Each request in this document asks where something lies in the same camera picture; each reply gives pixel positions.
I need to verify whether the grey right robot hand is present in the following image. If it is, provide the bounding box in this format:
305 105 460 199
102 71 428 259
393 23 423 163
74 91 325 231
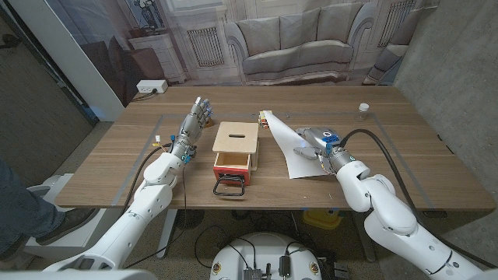
293 126 354 175

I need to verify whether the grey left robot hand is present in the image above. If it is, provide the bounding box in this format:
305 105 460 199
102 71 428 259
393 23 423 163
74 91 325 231
170 96 214 164

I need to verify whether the white paper sheet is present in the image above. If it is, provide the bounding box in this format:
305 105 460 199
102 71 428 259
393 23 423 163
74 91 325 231
262 110 338 180

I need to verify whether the red-fronted wooden drawer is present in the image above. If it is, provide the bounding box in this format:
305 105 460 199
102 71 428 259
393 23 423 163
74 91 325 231
212 152 252 187

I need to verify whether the wooden box with slot lid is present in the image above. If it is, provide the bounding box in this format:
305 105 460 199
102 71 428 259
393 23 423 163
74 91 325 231
212 121 261 172

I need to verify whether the clear bottle with white cap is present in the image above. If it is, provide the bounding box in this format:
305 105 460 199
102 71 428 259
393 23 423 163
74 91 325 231
356 102 370 124

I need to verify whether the white power strip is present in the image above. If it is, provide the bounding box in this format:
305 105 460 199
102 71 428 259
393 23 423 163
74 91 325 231
135 79 169 94

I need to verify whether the yellow object under table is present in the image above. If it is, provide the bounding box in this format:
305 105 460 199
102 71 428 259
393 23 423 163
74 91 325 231
302 208 344 230

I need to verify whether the black round floor object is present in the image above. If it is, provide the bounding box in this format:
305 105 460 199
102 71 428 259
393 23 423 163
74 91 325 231
174 208 205 230

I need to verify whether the printed living room backdrop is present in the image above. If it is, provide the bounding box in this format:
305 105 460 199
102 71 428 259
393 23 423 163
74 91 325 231
44 0 440 108

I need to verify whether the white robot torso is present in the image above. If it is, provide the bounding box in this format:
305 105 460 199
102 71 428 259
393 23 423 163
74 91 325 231
209 232 323 280

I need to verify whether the grey floor box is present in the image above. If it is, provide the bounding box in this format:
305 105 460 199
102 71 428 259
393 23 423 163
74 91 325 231
333 262 350 280

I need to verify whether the dark shoe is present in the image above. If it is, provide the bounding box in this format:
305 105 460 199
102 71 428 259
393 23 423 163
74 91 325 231
34 208 98 246

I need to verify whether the white floor base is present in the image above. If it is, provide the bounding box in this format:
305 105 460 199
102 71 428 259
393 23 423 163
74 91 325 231
23 173 117 260

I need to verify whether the person's leg in jeans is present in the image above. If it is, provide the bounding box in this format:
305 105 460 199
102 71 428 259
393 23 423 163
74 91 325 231
0 157 65 261

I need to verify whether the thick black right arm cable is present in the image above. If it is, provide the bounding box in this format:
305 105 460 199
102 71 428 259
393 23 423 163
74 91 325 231
338 128 498 270

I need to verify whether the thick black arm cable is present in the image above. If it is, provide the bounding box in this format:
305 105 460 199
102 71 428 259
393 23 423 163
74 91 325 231
338 128 498 270
120 142 174 217

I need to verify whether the black power strip cable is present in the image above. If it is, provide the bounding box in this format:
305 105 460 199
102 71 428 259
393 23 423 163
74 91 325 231
131 88 159 103

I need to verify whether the black wire drawer handle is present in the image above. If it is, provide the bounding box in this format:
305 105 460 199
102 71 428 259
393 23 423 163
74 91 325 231
212 173 246 198

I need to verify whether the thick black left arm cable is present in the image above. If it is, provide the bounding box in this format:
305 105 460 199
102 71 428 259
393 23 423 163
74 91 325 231
120 142 174 217

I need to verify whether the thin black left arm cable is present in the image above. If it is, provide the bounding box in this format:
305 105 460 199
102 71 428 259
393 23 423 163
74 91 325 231
123 162 188 270

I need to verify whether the black floor cable loop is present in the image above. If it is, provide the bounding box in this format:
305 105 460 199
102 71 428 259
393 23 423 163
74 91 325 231
194 224 258 269

